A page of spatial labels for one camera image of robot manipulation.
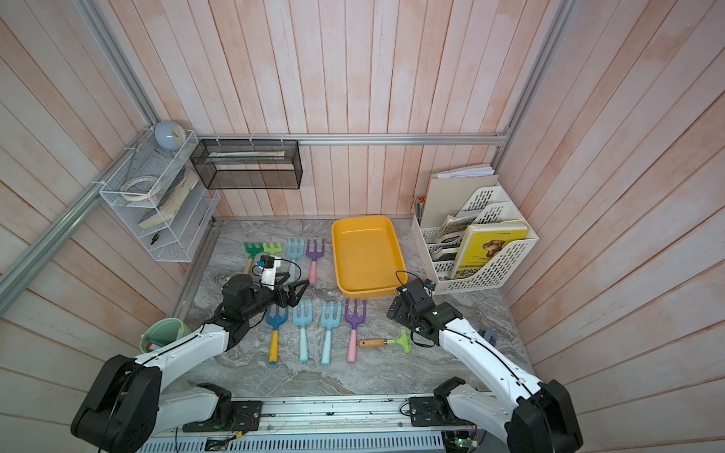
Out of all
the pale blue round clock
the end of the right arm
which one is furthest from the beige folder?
the pale blue round clock

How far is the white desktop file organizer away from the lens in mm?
827

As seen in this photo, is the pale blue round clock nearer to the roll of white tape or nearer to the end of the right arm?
the roll of white tape

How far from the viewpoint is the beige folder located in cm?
93
